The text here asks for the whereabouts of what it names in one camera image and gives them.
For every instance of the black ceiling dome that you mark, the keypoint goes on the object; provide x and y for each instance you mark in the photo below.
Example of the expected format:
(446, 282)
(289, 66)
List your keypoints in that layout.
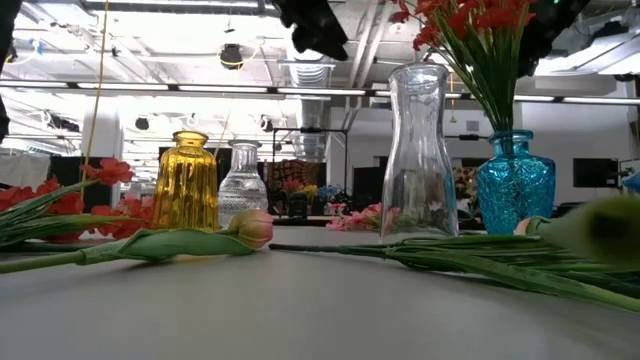
(142, 124)
(266, 125)

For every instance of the round black ceiling speaker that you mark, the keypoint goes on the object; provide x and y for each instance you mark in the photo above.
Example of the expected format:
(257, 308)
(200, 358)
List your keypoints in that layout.
(231, 56)

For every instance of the clear patterned glass vase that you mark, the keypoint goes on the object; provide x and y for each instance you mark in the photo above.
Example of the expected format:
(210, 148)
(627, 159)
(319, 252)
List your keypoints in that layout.
(243, 192)

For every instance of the patchwork patterned cloth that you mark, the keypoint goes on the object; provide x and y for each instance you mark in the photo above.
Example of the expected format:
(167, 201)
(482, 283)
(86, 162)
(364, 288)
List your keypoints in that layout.
(465, 180)

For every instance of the silver air duct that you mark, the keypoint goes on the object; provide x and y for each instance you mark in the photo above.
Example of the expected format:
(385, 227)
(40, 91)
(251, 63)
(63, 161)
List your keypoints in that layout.
(310, 110)

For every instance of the red artificial flower bunch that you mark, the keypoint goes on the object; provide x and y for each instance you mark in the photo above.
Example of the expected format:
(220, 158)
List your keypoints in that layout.
(492, 17)
(112, 171)

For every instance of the long ceiling light strip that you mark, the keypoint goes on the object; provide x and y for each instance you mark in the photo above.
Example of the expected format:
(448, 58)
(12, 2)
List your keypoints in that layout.
(225, 89)

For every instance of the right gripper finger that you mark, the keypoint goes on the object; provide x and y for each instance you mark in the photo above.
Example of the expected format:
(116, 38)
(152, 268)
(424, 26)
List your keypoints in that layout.
(531, 57)

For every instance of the black partition panels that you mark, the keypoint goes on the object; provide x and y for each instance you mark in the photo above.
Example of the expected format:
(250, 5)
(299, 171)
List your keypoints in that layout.
(65, 172)

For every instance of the black metal rack frame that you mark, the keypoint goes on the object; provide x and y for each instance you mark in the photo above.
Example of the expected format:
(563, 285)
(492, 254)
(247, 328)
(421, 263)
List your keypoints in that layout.
(310, 130)

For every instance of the yellow glass vase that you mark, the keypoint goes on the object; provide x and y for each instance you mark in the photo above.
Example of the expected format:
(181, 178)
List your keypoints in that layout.
(185, 185)

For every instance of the background flower arrangement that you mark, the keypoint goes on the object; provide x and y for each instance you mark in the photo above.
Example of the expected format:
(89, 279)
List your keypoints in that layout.
(310, 190)

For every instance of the white hanging cloth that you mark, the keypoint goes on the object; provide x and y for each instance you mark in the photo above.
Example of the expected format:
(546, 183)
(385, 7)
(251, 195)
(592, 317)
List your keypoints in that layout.
(22, 170)

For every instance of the pink artificial flower bunch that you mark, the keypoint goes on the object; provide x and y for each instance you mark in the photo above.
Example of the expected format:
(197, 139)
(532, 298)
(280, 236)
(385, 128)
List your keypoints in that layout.
(360, 220)

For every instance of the blue glass vase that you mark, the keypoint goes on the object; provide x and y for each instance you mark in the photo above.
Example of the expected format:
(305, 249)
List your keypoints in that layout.
(515, 195)

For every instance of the black monitor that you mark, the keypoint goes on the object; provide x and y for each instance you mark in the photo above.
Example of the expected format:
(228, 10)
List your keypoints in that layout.
(595, 172)

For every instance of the tall clear glass vase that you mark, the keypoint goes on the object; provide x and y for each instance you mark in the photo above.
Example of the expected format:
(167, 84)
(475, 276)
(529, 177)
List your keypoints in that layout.
(419, 165)

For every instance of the orange mandala tapestry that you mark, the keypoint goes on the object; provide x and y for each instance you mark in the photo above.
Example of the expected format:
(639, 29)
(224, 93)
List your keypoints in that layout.
(290, 172)

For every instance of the green leafy flower stems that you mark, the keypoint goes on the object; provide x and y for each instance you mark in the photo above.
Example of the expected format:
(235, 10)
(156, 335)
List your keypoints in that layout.
(500, 272)

